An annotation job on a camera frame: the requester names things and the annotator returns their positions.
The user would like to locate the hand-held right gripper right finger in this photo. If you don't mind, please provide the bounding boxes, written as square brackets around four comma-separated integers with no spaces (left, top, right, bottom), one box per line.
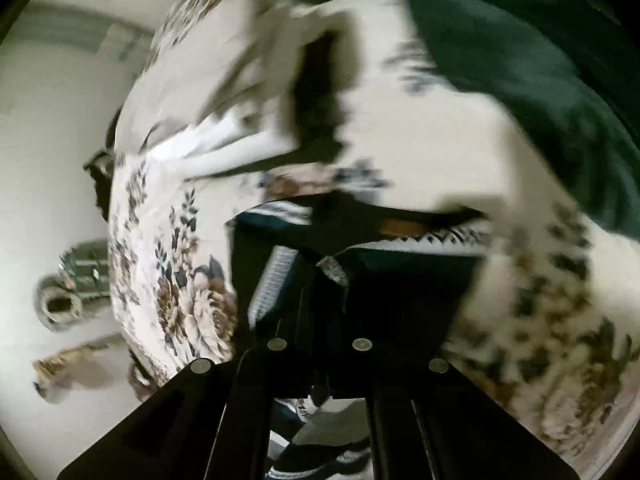
[345,336,582,480]

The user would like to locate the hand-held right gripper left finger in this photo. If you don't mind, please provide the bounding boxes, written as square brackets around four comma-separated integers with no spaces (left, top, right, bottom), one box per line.
[56,287,328,480]

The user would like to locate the dark garment with striped trim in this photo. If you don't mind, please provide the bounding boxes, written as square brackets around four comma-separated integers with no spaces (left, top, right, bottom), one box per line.
[225,199,493,480]

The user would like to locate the floral printed bed sheet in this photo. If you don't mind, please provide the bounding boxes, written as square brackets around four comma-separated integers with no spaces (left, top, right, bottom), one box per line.
[106,0,640,480]

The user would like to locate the beige slipper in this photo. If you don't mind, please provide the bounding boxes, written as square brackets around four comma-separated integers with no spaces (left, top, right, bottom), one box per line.
[31,342,110,403]

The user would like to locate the grey metallic object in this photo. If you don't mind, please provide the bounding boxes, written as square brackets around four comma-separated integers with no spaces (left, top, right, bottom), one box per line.
[34,241,112,332]

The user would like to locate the black object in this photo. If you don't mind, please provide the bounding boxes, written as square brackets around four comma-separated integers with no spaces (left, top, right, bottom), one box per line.
[82,147,116,223]

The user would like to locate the white cloth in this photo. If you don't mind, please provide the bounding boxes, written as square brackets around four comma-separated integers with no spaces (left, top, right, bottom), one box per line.
[142,0,363,183]

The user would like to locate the dark green cloth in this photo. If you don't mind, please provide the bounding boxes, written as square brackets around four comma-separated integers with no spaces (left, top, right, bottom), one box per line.
[269,0,640,247]

